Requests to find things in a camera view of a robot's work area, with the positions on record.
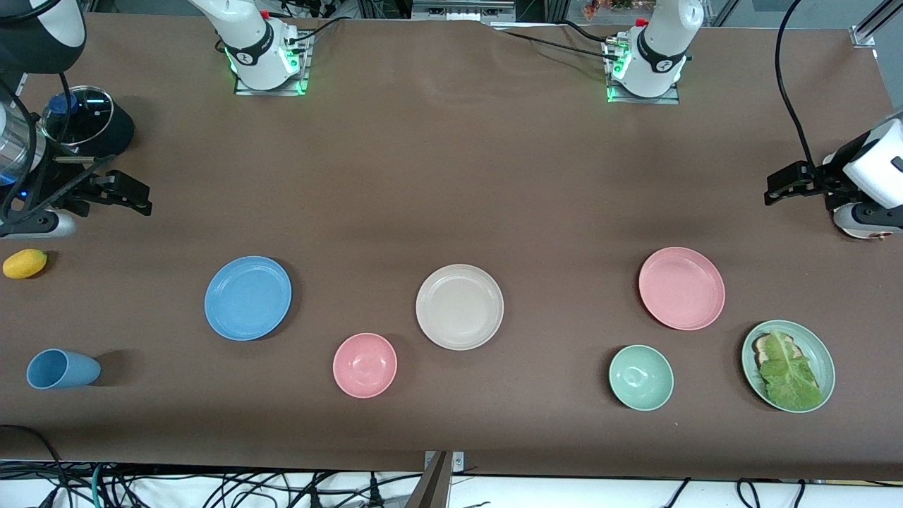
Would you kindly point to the pink plate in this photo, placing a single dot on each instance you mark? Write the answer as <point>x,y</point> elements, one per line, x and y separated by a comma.
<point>681,288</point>

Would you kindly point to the blue cup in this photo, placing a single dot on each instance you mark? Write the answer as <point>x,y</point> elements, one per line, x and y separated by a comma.
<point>63,369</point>

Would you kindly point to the green lettuce leaf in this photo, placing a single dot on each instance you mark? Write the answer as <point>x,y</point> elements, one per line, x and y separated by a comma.
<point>790,377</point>

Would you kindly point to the pink bowl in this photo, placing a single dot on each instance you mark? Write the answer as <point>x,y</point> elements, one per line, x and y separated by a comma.
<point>365,365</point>

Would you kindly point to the metal table bracket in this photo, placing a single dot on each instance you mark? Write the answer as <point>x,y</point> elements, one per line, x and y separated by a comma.
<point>437,483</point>

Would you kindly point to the yellow lemon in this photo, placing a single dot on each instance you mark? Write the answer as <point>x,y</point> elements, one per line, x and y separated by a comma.
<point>25,263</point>

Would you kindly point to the green plate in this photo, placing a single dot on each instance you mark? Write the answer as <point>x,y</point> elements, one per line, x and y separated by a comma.
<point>822,353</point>

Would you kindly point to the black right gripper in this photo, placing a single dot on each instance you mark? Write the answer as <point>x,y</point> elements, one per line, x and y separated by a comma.
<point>62,189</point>

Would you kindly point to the green bowl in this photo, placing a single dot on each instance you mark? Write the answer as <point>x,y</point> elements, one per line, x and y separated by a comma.
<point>640,377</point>

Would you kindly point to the aluminium frame profile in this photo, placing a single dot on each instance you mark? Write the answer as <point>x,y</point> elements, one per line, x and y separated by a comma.
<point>875,21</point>

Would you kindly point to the toasted bread slice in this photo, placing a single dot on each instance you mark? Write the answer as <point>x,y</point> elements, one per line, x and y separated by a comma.
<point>760,347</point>

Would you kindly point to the blue plate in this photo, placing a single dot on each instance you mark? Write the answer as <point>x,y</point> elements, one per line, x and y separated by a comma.
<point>247,298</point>

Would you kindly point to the beige plate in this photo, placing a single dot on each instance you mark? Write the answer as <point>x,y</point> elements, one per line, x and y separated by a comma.
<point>458,307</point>

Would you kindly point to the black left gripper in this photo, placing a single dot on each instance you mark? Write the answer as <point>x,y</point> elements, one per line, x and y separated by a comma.
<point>824,177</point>

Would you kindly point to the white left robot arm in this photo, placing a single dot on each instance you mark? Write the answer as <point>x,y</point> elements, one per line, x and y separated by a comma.
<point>663,49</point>

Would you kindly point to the glass lid with blue knob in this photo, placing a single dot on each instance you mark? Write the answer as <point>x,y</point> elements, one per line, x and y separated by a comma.
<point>81,116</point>

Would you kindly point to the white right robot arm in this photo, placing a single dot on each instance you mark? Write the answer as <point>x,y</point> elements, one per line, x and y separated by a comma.
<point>247,42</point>

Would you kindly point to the grey metal box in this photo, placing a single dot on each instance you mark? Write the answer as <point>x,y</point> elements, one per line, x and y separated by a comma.
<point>462,8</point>

